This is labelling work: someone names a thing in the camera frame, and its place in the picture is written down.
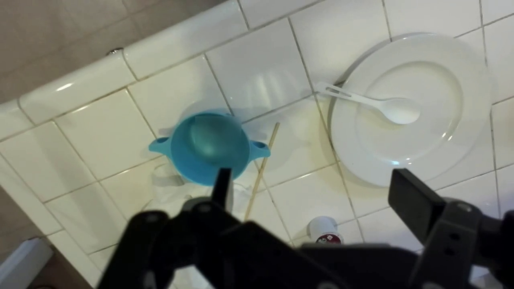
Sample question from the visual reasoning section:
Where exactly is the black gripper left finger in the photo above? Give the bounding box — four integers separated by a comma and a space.
211, 166, 235, 213

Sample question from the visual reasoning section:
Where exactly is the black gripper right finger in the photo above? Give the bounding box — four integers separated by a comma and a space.
388, 166, 450, 245

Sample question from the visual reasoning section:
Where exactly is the thin wooden stick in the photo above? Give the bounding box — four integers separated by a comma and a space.
243, 120, 282, 221

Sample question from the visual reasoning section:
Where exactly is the white round plate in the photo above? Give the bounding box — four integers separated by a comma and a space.
328, 32, 494, 189

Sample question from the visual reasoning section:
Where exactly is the white plastic spoon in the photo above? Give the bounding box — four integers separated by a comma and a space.
315, 80, 424, 126

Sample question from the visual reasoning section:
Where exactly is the white lower cabinet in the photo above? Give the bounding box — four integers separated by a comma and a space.
0, 235, 57, 289

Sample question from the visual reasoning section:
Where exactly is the blue plastic cup with handles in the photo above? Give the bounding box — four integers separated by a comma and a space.
148, 109, 273, 186

